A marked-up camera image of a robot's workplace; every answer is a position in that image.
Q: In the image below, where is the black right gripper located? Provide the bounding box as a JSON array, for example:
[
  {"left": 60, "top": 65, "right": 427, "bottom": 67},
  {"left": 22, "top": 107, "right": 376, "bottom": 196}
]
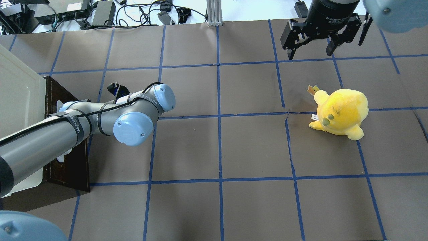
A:
[{"left": 280, "top": 0, "right": 362, "bottom": 60}]

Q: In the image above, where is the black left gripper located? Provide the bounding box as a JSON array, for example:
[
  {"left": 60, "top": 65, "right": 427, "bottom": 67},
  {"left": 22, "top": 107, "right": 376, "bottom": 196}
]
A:
[{"left": 107, "top": 82, "right": 130, "bottom": 101}]

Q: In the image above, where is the white drawer handle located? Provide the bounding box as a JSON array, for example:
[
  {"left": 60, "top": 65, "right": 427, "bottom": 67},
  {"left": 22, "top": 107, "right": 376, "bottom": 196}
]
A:
[{"left": 56, "top": 100, "right": 72, "bottom": 163}]

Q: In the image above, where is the dark wooden drawer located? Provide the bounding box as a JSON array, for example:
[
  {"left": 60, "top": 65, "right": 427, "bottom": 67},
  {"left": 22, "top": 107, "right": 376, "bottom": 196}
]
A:
[{"left": 44, "top": 75, "right": 90, "bottom": 192}]

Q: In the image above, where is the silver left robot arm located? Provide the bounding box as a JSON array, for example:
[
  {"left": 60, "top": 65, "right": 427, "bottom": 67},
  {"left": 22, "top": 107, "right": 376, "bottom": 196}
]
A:
[{"left": 0, "top": 82, "right": 176, "bottom": 197}]

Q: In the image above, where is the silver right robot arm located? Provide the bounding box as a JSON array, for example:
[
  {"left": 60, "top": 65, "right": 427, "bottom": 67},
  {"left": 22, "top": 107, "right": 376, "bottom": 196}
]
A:
[{"left": 280, "top": 0, "right": 428, "bottom": 60}]

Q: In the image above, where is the yellow plush dinosaur toy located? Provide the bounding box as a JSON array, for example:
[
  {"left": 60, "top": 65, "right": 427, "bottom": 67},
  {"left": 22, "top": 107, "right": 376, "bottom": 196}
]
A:
[{"left": 307, "top": 85, "right": 369, "bottom": 141}]

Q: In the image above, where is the white cabinet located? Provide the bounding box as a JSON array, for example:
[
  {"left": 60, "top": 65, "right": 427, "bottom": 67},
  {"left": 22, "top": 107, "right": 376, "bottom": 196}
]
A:
[{"left": 0, "top": 46, "right": 47, "bottom": 198}]

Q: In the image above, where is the aluminium frame post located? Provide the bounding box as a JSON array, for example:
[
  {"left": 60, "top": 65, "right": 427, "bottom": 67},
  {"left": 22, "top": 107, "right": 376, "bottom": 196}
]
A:
[{"left": 206, "top": 0, "right": 223, "bottom": 26}]

